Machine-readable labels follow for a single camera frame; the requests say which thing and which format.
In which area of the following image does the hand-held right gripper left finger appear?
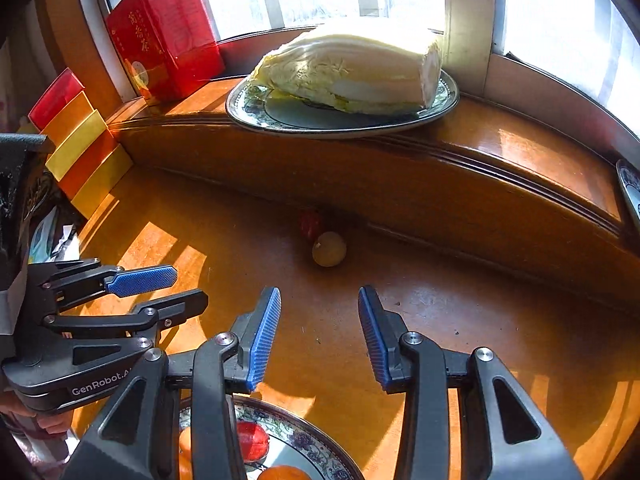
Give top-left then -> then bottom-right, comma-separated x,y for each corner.
60,286 -> 282,480

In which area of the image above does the person's left hand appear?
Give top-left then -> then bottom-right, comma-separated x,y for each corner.
0,394 -> 71,435

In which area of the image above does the oval patterned plate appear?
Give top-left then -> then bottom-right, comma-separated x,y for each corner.
226,67 -> 461,140

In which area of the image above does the napa cabbage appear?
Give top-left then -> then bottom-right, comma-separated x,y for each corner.
248,24 -> 444,116

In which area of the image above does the wooden windowsill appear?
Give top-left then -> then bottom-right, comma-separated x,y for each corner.
107,75 -> 640,311

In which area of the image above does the yellowish longan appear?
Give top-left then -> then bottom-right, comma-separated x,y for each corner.
312,231 -> 348,268

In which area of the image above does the crumpled silver wrapper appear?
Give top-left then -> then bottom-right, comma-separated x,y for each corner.
30,205 -> 81,263

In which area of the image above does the small patterned plate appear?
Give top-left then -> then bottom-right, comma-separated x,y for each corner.
616,158 -> 640,233

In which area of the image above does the red lychee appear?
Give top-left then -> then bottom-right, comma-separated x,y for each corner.
299,208 -> 323,242

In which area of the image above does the red tea box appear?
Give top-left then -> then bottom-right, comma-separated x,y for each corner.
105,0 -> 226,107

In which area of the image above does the orange gift box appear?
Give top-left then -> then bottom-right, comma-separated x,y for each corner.
59,130 -> 121,201
41,91 -> 96,138

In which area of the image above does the person's left forearm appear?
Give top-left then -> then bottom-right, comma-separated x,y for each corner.
0,425 -> 78,480

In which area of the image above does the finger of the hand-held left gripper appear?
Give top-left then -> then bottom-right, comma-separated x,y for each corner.
42,288 -> 209,341
27,258 -> 178,311

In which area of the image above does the blue floral round plate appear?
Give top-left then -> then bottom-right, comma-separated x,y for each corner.
177,394 -> 366,480

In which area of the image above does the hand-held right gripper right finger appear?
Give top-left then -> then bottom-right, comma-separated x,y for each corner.
357,285 -> 583,480

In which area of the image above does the red apple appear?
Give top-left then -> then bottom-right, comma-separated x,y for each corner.
235,421 -> 271,464

